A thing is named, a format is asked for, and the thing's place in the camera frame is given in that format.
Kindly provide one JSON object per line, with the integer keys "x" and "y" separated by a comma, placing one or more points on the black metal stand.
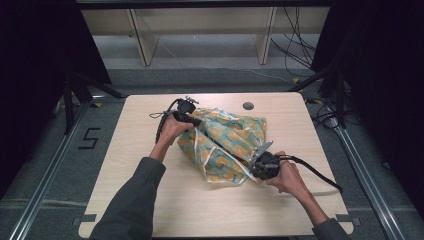
{"x": 338, "y": 96}
{"x": 71, "y": 100}

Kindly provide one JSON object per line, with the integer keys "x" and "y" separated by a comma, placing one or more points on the black curtain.
{"x": 386, "y": 83}
{"x": 36, "y": 83}

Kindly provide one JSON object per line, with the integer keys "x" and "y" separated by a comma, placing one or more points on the light wooden shelf unit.
{"x": 206, "y": 20}

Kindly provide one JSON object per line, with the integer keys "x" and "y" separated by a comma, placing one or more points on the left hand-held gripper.
{"x": 186, "y": 106}

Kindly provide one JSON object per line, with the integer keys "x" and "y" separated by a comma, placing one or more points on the person's left hand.
{"x": 173, "y": 131}

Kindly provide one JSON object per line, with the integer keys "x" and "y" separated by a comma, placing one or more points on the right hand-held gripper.
{"x": 265, "y": 168}

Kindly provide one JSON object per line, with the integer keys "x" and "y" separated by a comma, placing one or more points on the person's right hand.
{"x": 288, "y": 178}

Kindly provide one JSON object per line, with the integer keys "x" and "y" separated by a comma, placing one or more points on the blue fruit print cloth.
{"x": 230, "y": 140}

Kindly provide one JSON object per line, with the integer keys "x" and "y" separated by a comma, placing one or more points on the round grey table grommet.
{"x": 248, "y": 106}

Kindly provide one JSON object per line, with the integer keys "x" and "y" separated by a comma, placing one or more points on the aluminium floor rail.
{"x": 366, "y": 173}
{"x": 50, "y": 173}

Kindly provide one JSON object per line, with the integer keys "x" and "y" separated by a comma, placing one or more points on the grey tape strip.
{"x": 348, "y": 220}

